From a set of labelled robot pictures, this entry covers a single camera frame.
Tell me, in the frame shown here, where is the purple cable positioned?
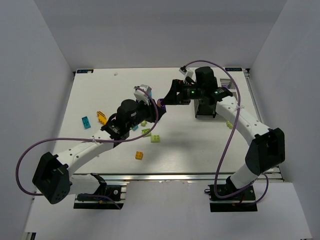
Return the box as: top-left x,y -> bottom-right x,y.
15,85 -> 160,210
182,59 -> 270,208

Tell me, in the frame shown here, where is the yellow square lego brick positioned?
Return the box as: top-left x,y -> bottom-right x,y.
135,151 -> 144,160

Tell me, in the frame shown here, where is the lime lego brick near container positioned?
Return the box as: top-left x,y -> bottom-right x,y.
226,121 -> 234,129

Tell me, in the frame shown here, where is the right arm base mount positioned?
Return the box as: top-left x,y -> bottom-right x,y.
204,184 -> 258,213

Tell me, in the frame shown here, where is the small lime lego brick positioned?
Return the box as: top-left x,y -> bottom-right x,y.
141,120 -> 147,127

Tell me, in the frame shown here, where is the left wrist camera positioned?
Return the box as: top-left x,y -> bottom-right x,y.
134,84 -> 152,105

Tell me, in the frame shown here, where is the lime lego brick upside down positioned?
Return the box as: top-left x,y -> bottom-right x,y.
141,128 -> 152,137

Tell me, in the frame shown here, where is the yellow striped lego assembly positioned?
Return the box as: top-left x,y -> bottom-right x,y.
96,111 -> 108,125

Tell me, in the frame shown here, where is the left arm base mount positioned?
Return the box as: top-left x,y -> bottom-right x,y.
70,173 -> 126,210

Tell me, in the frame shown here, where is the flat teal lego plate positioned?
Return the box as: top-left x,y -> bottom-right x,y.
81,116 -> 91,129

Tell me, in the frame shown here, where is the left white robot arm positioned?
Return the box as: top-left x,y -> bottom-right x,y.
32,99 -> 166,205

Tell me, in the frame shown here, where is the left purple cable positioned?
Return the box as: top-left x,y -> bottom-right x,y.
15,85 -> 160,210

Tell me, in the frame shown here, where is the white slotted container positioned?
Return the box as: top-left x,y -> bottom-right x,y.
218,78 -> 238,99

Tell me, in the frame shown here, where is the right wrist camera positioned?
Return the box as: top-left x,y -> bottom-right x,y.
179,65 -> 194,83

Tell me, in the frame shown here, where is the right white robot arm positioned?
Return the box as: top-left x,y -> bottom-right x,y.
162,66 -> 285,199

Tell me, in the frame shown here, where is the aluminium table rail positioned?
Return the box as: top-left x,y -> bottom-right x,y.
74,173 -> 283,182

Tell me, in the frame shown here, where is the lime lego brick with studs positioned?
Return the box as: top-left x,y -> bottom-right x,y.
150,134 -> 161,143

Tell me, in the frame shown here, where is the black slotted container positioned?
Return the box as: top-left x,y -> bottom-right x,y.
193,99 -> 217,118

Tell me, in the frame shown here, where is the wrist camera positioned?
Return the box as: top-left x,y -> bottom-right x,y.
179,65 -> 194,83
134,84 -> 152,105

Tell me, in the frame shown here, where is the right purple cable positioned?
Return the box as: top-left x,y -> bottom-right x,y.
182,59 -> 270,208

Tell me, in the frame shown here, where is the purple lego brick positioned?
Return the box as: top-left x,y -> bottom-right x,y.
157,98 -> 166,110

